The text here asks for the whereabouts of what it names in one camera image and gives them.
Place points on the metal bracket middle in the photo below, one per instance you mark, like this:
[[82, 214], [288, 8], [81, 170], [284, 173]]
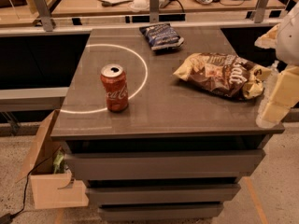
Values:
[[153, 11]]

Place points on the brown yellow chip bag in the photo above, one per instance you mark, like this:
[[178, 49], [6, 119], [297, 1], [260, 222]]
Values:
[[225, 75]]

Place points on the red coca-cola can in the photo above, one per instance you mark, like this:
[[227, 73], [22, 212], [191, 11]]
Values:
[[114, 80]]

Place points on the blue chip bag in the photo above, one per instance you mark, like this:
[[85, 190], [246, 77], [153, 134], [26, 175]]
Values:
[[161, 36]]

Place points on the grey drawer cabinet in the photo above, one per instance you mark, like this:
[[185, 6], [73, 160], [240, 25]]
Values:
[[174, 151]]

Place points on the cardboard box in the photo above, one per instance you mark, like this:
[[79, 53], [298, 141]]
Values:
[[50, 190]]

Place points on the metal bracket left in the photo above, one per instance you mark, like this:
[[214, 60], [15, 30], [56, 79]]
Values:
[[44, 15]]

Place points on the metal bracket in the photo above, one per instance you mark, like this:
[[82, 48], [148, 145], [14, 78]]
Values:
[[44, 15], [153, 11], [259, 11]]

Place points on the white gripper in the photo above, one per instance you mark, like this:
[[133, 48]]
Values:
[[289, 39]]

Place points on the metal bracket right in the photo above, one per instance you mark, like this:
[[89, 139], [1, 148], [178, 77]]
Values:
[[259, 11]]

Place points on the green item in box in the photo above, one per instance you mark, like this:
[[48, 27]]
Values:
[[58, 163]]

